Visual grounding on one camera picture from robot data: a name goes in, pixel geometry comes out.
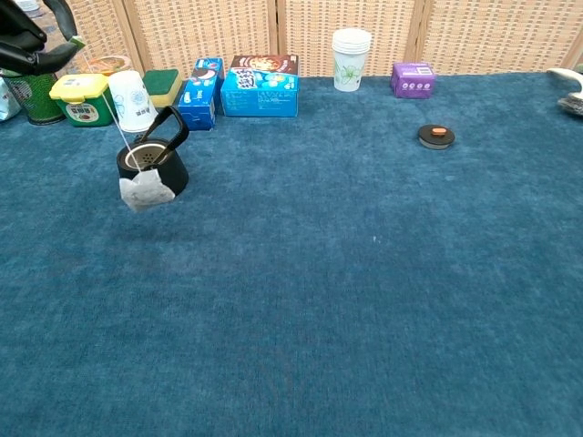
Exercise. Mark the bamboo folding screen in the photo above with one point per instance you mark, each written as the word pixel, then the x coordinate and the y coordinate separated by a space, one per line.
pixel 205 32

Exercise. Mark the white plastic spoon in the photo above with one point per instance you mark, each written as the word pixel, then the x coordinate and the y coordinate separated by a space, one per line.
pixel 567 76

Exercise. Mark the black teapot lid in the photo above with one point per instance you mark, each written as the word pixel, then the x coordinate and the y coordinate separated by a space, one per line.
pixel 436 135

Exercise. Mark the blue carpet table cover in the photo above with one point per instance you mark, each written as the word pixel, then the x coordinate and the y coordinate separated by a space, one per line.
pixel 319 273

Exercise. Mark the blue chocolate cookie box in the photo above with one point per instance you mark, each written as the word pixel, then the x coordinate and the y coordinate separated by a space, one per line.
pixel 259 88

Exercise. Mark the green yellow sponge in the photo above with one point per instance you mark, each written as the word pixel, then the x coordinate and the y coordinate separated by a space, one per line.
pixel 161 84

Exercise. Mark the blue Oreo box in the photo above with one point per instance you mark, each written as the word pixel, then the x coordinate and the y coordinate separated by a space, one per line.
pixel 198 100

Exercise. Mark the stacked white paper cups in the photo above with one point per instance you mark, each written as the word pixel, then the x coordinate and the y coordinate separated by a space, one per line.
pixel 350 64

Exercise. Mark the green tub with yellow lid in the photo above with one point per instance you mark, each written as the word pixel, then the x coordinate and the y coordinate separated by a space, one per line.
pixel 79 102

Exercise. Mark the white tissue pack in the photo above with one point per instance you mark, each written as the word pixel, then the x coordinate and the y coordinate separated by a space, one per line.
pixel 7 102

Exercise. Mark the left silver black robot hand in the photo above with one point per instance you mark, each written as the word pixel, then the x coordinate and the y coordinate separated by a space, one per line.
pixel 23 50

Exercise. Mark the upturned white paper cup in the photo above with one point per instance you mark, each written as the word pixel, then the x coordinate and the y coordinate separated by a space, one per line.
pixel 134 102

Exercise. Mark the green cylindrical can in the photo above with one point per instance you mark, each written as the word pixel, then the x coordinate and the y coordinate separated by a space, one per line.
pixel 36 98

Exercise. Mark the purple small box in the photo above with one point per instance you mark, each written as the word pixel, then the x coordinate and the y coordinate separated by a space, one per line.
pixel 412 82

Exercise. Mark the orange jelly cup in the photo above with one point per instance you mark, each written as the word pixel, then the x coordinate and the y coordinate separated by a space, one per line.
pixel 109 64

